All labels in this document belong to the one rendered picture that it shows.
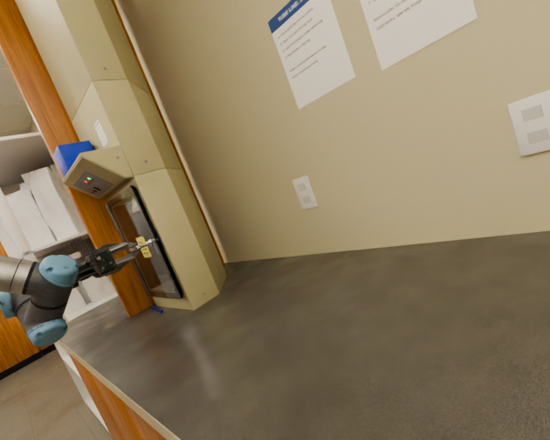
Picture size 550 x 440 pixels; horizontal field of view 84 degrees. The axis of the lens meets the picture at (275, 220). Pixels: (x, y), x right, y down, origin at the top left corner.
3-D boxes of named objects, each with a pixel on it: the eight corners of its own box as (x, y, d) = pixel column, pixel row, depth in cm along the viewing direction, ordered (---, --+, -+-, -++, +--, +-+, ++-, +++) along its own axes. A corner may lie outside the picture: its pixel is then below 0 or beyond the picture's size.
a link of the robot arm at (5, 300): (10, 328, 76) (-2, 305, 80) (60, 305, 84) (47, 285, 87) (0, 310, 72) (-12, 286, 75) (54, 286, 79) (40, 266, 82)
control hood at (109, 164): (106, 197, 118) (94, 173, 116) (134, 175, 94) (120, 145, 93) (72, 207, 110) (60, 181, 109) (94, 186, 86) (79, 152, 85)
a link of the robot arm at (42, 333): (40, 319, 68) (21, 287, 72) (28, 355, 71) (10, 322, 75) (78, 310, 75) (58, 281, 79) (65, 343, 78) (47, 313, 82)
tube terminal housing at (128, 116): (205, 277, 141) (135, 114, 131) (248, 274, 117) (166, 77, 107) (155, 305, 124) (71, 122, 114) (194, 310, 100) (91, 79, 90)
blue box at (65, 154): (93, 172, 114) (83, 149, 113) (100, 164, 107) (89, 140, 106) (64, 179, 107) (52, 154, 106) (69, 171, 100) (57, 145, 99)
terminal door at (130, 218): (151, 295, 122) (107, 202, 117) (184, 299, 100) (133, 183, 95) (149, 296, 122) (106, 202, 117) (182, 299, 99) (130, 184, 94)
